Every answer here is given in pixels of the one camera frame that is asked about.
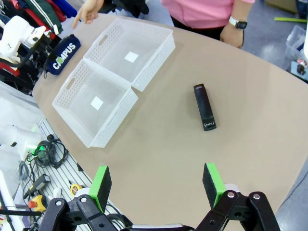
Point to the green-padded black right gripper right finger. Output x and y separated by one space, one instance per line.
213 185

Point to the green-padded black right gripper left finger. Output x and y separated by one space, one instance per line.
101 187

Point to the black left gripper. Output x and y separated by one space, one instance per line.
44 47

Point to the navy Campus pencil case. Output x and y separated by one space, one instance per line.
65 54

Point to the person's left forearm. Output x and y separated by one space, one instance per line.
240 8

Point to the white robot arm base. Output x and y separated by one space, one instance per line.
16 138

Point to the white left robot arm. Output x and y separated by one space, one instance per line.
16 33

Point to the person's right hand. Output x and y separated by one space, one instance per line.
89 10

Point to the dark green jacket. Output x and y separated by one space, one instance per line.
45 13

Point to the grey slotted metal plate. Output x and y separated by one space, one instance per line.
65 173

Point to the small white plastic part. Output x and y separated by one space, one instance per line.
57 192

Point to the blue garment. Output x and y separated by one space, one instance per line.
65 7

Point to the black handheld device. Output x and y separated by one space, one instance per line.
38 183

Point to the yellow emergency stop button box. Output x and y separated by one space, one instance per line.
37 203

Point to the clear plastic basket, near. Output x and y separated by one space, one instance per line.
79 106

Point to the clear plastic basket,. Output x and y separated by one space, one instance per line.
144 38
79 106

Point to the black stapler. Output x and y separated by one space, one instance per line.
204 106

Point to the black garment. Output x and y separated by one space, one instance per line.
127 6

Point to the clear plastic basket, far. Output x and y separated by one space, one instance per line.
144 38

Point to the person's pink-shirted torso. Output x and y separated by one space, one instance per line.
199 12

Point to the clear bluish plastic storage box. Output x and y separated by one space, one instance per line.
297 48

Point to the green flat stick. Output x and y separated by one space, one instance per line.
290 19

